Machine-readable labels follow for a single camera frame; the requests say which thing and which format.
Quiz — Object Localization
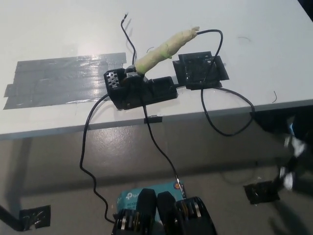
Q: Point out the black soldering iron cable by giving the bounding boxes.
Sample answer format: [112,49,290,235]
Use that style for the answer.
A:
[175,29,255,136]

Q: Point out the soldering iron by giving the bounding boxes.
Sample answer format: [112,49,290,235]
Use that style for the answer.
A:
[124,25,201,81]

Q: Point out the black soldering iron base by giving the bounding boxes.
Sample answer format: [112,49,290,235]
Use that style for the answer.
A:
[103,68,179,110]

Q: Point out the black robot torso blocks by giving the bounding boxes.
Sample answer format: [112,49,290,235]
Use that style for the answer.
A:
[111,188,218,235]

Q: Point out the small black tape strip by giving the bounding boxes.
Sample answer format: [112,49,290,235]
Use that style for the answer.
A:
[144,116,163,124]

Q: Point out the black taped square plate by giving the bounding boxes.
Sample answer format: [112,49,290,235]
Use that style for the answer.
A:
[172,51,230,91]

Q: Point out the teal router box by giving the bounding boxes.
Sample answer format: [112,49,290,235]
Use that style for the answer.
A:
[116,181,185,221]

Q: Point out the black floor tape patch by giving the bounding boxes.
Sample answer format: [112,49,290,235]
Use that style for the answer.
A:
[19,205,51,231]
[243,180,281,205]

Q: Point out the black cable with clip end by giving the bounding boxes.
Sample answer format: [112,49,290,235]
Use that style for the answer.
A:
[139,80,188,199]

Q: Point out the black base power cable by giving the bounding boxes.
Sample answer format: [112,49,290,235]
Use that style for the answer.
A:
[79,93,116,223]

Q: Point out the thin black wire bare tip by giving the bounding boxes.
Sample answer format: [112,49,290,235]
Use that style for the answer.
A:
[120,12,137,66]

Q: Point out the grey duct tape patch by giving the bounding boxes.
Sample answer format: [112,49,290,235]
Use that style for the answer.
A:
[3,52,127,110]

